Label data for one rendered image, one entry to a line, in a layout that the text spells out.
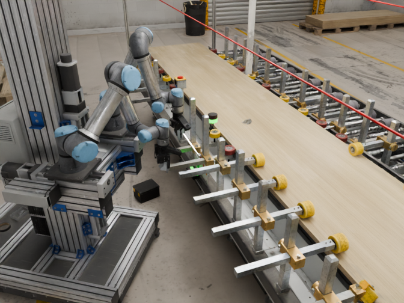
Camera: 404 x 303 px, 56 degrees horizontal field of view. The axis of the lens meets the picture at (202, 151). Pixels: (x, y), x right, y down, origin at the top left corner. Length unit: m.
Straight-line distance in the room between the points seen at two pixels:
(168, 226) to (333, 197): 1.56
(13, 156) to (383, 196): 2.09
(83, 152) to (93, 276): 1.02
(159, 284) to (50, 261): 0.75
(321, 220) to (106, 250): 1.52
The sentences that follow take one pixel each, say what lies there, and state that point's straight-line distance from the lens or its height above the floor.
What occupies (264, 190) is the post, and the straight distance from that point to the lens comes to 1.77.
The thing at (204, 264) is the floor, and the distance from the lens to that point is 2.92.
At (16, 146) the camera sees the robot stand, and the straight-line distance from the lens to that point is 2.42.
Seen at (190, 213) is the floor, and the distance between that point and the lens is 3.35.
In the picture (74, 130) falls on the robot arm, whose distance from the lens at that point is 2.01.
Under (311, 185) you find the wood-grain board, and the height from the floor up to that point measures 0.90.
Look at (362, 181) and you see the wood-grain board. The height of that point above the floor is 0.90.
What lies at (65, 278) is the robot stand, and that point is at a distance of 2.68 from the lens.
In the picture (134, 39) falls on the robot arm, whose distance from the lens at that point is 2.28.
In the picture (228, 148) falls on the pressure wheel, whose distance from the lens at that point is 2.47.
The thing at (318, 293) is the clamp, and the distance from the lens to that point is 1.57.
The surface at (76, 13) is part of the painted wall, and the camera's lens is 9.87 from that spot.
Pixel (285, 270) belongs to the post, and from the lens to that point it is 1.78.
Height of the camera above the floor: 2.13
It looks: 30 degrees down
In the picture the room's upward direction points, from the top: straight up
